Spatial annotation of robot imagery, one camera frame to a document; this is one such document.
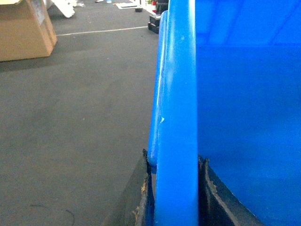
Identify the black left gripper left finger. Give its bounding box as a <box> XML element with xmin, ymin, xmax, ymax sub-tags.
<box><xmin>102</xmin><ymin>149</ymin><xmax>155</xmax><ymax>226</ymax></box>

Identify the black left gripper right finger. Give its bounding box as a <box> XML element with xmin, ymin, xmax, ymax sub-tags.
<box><xmin>198</xmin><ymin>155</ymin><xmax>264</xmax><ymax>226</ymax></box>

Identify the large blue plastic crate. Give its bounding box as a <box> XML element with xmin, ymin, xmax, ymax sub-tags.
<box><xmin>148</xmin><ymin>0</ymin><xmax>301</xmax><ymax>226</ymax></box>

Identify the large brown cardboard box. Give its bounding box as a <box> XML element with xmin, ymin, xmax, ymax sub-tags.
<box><xmin>0</xmin><ymin>0</ymin><xmax>57</xmax><ymax>62</ymax></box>

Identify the white foam board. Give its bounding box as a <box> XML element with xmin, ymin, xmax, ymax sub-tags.
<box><xmin>52</xmin><ymin>0</ymin><xmax>77</xmax><ymax>18</ymax></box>

